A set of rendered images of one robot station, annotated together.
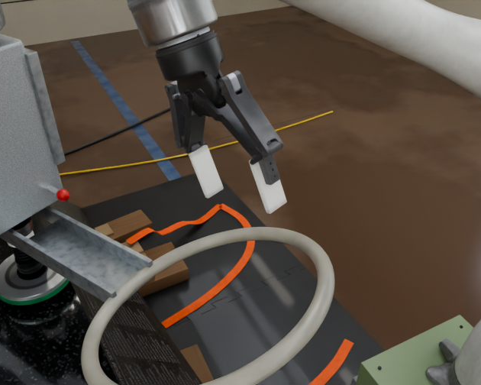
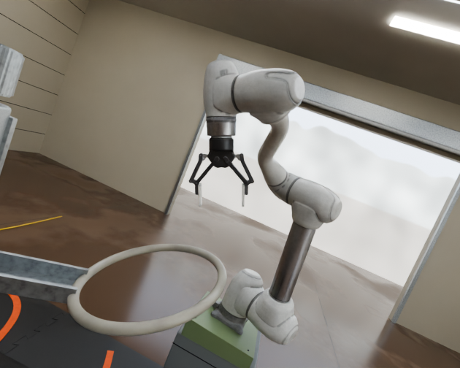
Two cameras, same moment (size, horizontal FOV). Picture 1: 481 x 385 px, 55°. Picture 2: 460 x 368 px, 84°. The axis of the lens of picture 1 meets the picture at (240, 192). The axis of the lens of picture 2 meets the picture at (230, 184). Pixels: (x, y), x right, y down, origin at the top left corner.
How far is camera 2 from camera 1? 0.67 m
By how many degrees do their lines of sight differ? 56
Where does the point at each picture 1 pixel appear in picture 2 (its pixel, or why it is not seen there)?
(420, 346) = not seen: hidden behind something
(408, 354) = not seen: hidden behind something
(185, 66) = (230, 146)
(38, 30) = not seen: outside the picture
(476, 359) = (236, 295)
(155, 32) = (226, 131)
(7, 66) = not seen: outside the picture
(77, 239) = not seen: outside the picture
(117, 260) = (49, 276)
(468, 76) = (272, 173)
